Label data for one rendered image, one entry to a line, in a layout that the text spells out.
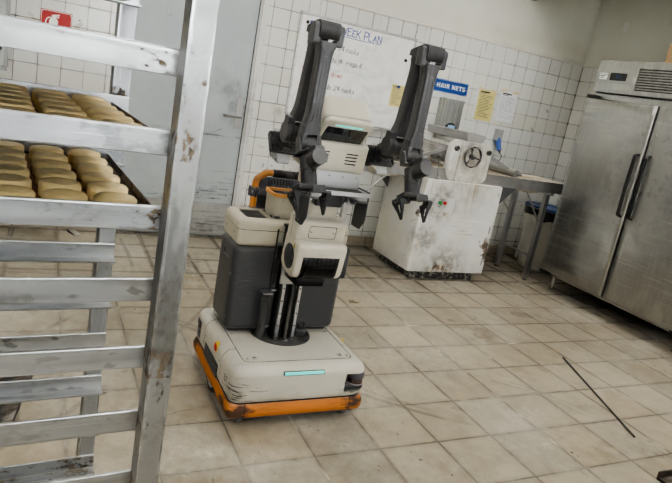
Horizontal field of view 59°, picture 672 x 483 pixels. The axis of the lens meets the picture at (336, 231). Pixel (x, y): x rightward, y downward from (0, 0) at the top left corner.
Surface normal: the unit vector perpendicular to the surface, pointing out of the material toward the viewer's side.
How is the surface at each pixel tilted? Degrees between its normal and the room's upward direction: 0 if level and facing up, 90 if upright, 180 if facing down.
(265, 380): 90
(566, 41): 90
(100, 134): 90
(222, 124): 90
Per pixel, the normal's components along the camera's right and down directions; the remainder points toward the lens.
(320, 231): 0.39, 0.42
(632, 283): -0.90, -0.05
